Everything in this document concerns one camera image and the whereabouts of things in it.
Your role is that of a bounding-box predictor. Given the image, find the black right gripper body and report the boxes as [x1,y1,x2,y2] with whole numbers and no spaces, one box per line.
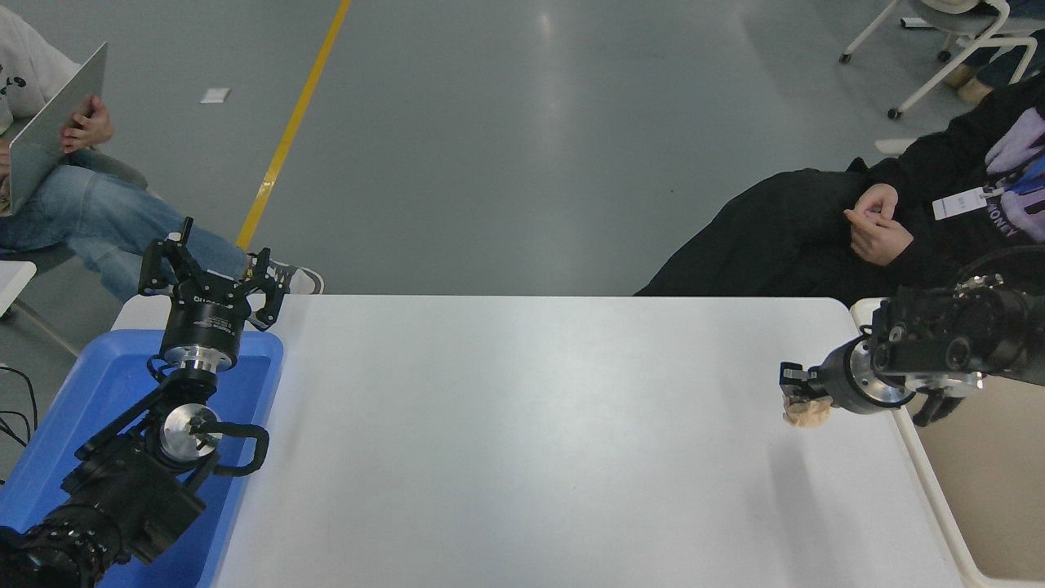
[816,341,860,414]

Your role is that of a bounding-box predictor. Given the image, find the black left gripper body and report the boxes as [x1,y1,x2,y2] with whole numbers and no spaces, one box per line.
[161,269,268,354]

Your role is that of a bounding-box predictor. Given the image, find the tan paper ball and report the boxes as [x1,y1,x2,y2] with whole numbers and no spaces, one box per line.
[782,397,832,428]

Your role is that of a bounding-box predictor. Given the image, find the person's left hand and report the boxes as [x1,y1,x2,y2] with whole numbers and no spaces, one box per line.
[61,96,113,154]
[849,216,915,267]

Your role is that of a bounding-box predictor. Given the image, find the person's right hand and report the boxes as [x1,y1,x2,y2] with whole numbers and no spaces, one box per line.
[843,184,899,228]

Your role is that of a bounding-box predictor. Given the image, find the person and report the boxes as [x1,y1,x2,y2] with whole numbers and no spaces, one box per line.
[635,69,1045,299]
[0,4,325,303]
[945,0,1045,105]

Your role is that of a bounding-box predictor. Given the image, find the blue plastic tray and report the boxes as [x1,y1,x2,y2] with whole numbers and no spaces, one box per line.
[0,329,285,588]

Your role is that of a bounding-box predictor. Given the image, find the small white side table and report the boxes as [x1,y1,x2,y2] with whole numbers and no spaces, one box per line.
[0,261,82,359]

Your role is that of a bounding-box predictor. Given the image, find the grey laptop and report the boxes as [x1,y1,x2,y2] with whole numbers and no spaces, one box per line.
[0,42,109,217]

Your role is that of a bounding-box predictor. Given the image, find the large pale bin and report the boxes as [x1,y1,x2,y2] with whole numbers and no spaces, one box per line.
[851,298,1045,588]

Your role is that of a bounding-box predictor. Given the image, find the white name badge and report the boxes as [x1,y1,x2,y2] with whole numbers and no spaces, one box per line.
[932,186,991,221]

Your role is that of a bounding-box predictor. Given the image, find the white wheeled chair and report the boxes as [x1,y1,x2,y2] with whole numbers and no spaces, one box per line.
[839,0,1045,121]

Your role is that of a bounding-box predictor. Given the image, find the thin black cables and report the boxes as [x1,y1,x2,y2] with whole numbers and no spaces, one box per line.
[0,366,39,450]

